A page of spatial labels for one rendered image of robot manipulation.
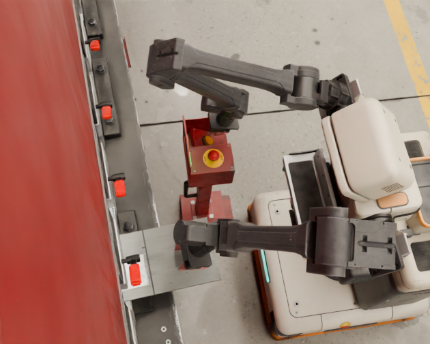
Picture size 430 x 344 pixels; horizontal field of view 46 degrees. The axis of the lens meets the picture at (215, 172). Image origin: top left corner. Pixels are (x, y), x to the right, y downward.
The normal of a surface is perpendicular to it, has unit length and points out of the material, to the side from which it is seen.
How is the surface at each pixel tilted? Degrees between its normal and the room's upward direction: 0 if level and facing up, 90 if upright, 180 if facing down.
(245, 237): 69
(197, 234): 30
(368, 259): 20
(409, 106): 0
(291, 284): 0
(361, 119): 43
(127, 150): 0
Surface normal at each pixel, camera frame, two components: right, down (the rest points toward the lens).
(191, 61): 0.40, -0.05
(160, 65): -0.69, -0.15
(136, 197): 0.06, -0.40
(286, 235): -0.91, -0.13
